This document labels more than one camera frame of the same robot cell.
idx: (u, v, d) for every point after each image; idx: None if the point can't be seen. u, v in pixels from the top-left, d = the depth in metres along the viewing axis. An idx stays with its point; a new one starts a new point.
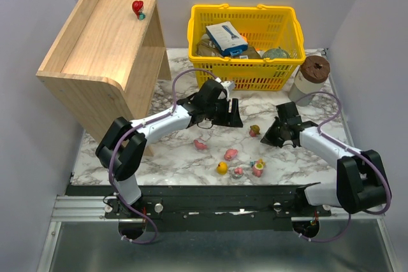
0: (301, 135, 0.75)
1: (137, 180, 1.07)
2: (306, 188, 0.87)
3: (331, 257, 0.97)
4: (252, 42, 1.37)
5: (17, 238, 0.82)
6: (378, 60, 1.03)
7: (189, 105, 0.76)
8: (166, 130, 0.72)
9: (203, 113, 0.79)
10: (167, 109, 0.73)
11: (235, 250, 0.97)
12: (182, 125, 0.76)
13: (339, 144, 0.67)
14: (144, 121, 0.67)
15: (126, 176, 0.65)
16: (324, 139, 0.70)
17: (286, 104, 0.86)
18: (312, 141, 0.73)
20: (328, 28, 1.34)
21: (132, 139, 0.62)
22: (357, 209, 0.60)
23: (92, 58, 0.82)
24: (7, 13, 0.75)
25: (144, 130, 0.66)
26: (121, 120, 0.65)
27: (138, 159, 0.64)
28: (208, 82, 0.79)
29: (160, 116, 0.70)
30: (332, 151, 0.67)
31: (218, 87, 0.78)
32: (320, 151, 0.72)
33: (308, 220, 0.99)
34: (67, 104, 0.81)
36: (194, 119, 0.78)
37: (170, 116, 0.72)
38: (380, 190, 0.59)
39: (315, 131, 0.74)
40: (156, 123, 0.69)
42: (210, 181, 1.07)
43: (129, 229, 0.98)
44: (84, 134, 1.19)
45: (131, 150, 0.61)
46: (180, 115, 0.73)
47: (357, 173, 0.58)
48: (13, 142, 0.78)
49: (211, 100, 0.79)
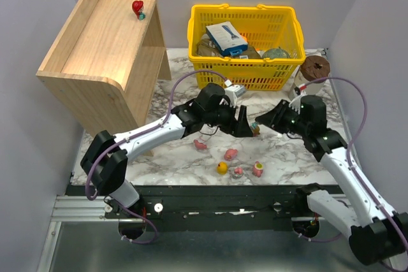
0: (329, 159, 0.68)
1: (137, 180, 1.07)
2: (310, 195, 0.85)
3: (331, 257, 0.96)
4: (252, 42, 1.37)
5: (18, 238, 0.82)
6: (378, 59, 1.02)
7: (183, 114, 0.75)
8: (156, 141, 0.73)
9: (199, 121, 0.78)
10: (157, 121, 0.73)
11: (235, 250, 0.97)
12: (175, 136, 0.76)
13: (370, 195, 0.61)
14: (127, 137, 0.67)
15: (109, 189, 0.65)
16: (355, 181, 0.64)
17: (316, 108, 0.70)
18: (340, 173, 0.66)
20: (329, 28, 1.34)
21: (113, 157, 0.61)
22: (369, 260, 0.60)
23: (91, 58, 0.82)
24: (7, 14, 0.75)
25: (127, 145, 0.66)
26: (104, 135, 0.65)
27: (120, 174, 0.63)
28: (206, 88, 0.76)
29: (148, 129, 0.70)
30: (360, 201, 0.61)
31: (217, 94, 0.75)
32: (344, 189, 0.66)
33: (308, 220, 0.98)
34: (67, 104, 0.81)
36: (190, 128, 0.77)
37: (159, 128, 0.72)
38: (398, 248, 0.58)
39: (343, 159, 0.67)
40: (141, 137, 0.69)
42: (210, 181, 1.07)
43: (129, 229, 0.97)
44: (85, 134, 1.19)
45: (111, 165, 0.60)
46: (171, 127, 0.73)
47: (382, 238, 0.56)
48: (13, 142, 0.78)
49: (210, 107, 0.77)
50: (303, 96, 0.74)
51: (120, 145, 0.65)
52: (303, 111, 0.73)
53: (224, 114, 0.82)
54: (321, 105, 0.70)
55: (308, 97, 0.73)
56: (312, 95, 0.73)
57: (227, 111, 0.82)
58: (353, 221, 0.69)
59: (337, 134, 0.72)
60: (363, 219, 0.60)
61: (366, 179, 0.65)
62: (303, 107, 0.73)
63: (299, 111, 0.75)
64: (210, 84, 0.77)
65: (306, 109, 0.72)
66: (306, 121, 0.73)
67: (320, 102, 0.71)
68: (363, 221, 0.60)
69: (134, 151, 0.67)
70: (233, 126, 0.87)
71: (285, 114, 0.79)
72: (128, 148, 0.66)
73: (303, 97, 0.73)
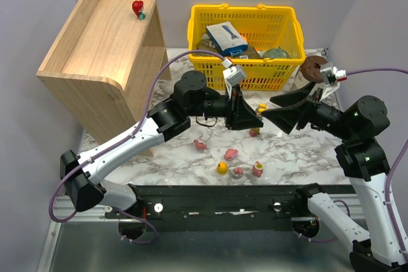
0: (364, 187, 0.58)
1: (137, 180, 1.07)
2: (310, 198, 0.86)
3: (331, 257, 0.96)
4: (252, 42, 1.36)
5: (17, 238, 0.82)
6: (377, 59, 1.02)
7: (166, 114, 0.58)
8: (132, 153, 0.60)
9: (185, 119, 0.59)
10: (128, 131, 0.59)
11: (235, 250, 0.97)
12: (156, 144, 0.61)
13: (397, 237, 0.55)
14: (90, 157, 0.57)
15: (88, 206, 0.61)
16: (386, 220, 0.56)
17: (375, 124, 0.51)
18: (371, 204, 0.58)
20: (328, 28, 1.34)
21: (76, 181, 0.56)
22: None
23: (92, 58, 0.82)
24: (8, 14, 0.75)
25: (90, 167, 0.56)
26: (69, 155, 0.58)
27: (92, 194, 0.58)
28: (179, 81, 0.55)
29: (116, 143, 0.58)
30: (384, 241, 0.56)
31: (192, 90, 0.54)
32: (368, 216, 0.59)
33: (308, 220, 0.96)
34: (69, 103, 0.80)
36: (170, 132, 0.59)
37: (131, 141, 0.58)
38: None
39: (382, 191, 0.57)
40: (107, 154, 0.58)
42: (210, 181, 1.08)
43: (129, 229, 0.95)
44: (85, 134, 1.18)
45: (76, 190, 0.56)
46: (145, 136, 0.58)
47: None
48: (13, 142, 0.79)
49: (193, 101, 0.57)
50: (362, 99, 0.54)
51: (83, 168, 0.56)
52: (353, 119, 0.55)
53: (221, 106, 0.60)
54: (385, 123, 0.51)
55: (369, 104, 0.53)
56: (374, 100, 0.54)
57: (222, 101, 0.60)
58: (354, 236, 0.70)
59: (382, 153, 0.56)
60: (379, 254, 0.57)
61: (398, 216, 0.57)
62: (356, 116, 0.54)
63: (346, 117, 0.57)
64: (190, 71, 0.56)
65: (361, 121, 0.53)
66: (356, 132, 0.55)
67: (383, 118, 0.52)
68: (378, 255, 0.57)
69: (100, 172, 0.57)
70: (229, 121, 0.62)
71: (317, 110, 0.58)
72: (91, 171, 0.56)
73: (363, 102, 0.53)
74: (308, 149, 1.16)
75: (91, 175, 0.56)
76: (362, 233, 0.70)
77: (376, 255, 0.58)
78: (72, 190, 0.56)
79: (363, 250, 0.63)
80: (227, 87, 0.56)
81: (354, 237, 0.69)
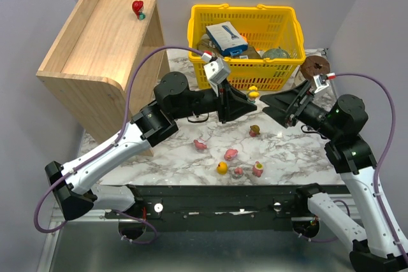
0: (352, 181, 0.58)
1: (137, 180, 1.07)
2: (310, 198, 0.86)
3: (331, 257, 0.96)
4: (251, 42, 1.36)
5: (17, 239, 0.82)
6: (377, 59, 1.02)
7: (150, 119, 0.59)
8: (116, 162, 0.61)
9: (171, 123, 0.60)
10: (110, 141, 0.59)
11: (235, 250, 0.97)
12: (141, 150, 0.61)
13: (390, 228, 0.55)
14: (72, 169, 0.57)
15: (78, 214, 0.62)
16: (377, 211, 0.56)
17: (355, 118, 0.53)
18: (361, 197, 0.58)
20: (329, 28, 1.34)
21: (59, 193, 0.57)
22: None
23: (92, 58, 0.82)
24: (8, 14, 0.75)
25: (73, 179, 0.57)
26: (52, 166, 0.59)
27: (77, 206, 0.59)
28: (159, 86, 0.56)
29: (99, 153, 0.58)
30: (378, 233, 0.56)
31: (173, 93, 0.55)
32: (361, 211, 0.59)
33: (308, 220, 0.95)
34: (67, 104, 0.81)
36: (157, 136, 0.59)
37: (113, 150, 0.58)
38: None
39: (370, 182, 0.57)
40: (90, 164, 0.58)
42: (210, 181, 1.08)
43: (129, 229, 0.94)
44: (85, 134, 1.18)
45: (59, 202, 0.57)
46: (128, 143, 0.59)
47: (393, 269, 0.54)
48: (13, 142, 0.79)
49: (176, 104, 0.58)
50: (341, 96, 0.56)
51: (65, 180, 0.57)
52: (335, 116, 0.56)
53: (210, 100, 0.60)
54: (364, 117, 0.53)
55: (348, 100, 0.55)
56: (353, 97, 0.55)
57: (210, 96, 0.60)
58: (354, 235, 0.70)
59: (368, 148, 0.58)
60: (375, 248, 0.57)
61: (388, 207, 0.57)
62: (338, 113, 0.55)
63: (329, 115, 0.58)
64: (170, 74, 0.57)
65: (342, 117, 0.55)
66: (341, 128, 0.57)
67: (362, 113, 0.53)
68: (375, 249, 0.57)
69: (84, 183, 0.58)
70: (222, 114, 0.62)
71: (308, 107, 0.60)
72: (74, 182, 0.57)
73: (342, 99, 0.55)
74: (308, 149, 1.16)
75: (74, 186, 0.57)
76: (362, 233, 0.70)
77: (373, 250, 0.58)
78: (57, 200, 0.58)
79: (362, 249, 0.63)
80: (213, 86, 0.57)
81: (354, 237, 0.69)
